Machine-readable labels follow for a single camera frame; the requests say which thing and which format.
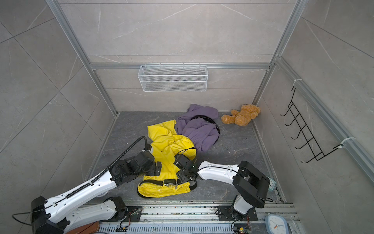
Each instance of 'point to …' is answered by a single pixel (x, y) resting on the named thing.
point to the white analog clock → (276, 224)
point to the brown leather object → (91, 228)
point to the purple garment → (198, 124)
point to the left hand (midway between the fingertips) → (157, 163)
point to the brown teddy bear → (242, 117)
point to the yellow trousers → (166, 143)
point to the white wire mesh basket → (173, 78)
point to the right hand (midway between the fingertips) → (186, 172)
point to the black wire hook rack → (305, 133)
